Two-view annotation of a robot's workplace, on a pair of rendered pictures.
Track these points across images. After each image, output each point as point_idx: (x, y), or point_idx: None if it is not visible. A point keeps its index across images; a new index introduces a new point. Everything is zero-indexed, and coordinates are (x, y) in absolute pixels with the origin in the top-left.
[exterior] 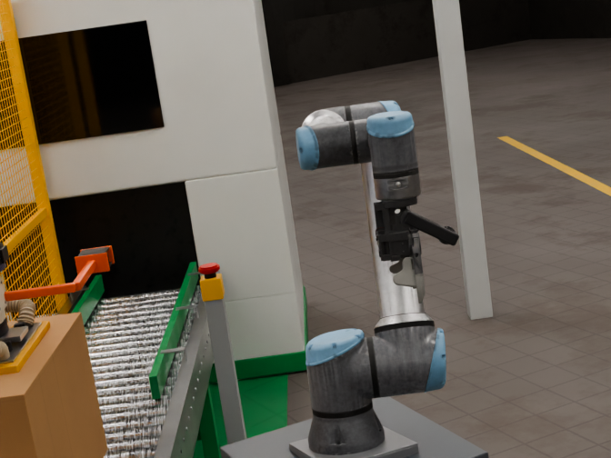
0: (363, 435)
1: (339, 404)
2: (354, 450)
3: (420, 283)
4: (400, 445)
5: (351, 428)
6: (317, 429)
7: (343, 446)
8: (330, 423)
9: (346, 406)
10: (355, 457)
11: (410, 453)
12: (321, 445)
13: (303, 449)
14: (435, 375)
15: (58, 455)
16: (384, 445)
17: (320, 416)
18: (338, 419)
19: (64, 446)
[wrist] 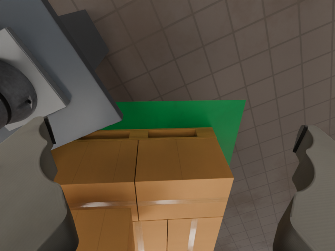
0: (17, 82)
1: (1, 112)
2: (32, 87)
3: None
4: (13, 46)
5: (15, 94)
6: (16, 120)
7: (32, 97)
8: (15, 113)
9: (0, 105)
10: (43, 86)
11: (16, 36)
12: (30, 113)
13: (23, 122)
14: None
15: (91, 247)
16: (13, 61)
17: (8, 122)
18: (11, 108)
19: (78, 247)
